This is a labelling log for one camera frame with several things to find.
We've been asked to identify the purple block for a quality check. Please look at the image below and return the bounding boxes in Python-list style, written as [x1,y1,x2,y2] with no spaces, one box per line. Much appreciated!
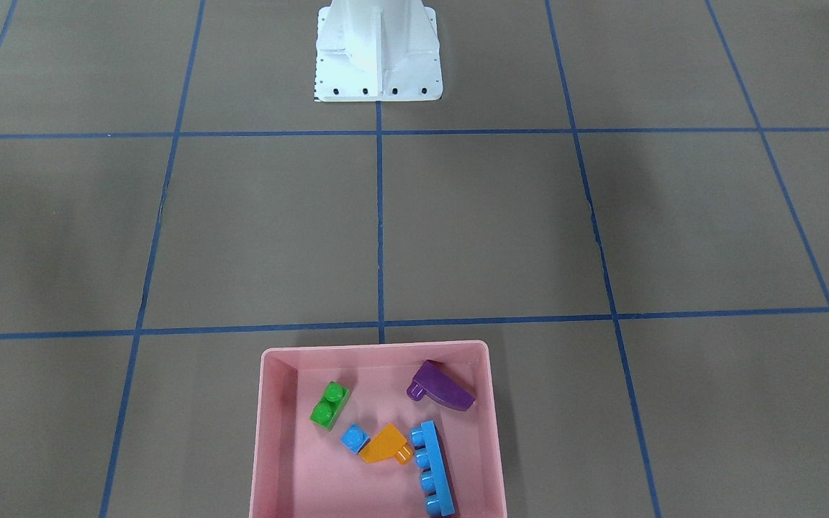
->
[405,360,475,412]

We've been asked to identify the green block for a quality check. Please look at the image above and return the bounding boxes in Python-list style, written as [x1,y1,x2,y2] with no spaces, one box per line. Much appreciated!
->
[309,381,351,432]

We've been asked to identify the orange block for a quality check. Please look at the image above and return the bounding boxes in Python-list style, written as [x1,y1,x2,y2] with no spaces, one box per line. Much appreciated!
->
[359,423,415,465]

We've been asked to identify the small blue block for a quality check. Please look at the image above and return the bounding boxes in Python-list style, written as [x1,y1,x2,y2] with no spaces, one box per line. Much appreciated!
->
[341,422,371,455]

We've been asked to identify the long blue block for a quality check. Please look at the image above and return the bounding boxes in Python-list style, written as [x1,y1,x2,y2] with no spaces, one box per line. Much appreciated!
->
[410,420,456,517]

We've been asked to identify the pink plastic box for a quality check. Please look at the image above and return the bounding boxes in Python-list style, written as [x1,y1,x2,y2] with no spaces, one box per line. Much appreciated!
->
[249,340,507,517]

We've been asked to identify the white camera pedestal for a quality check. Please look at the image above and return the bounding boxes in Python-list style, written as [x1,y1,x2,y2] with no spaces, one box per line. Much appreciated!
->
[314,1,443,103]

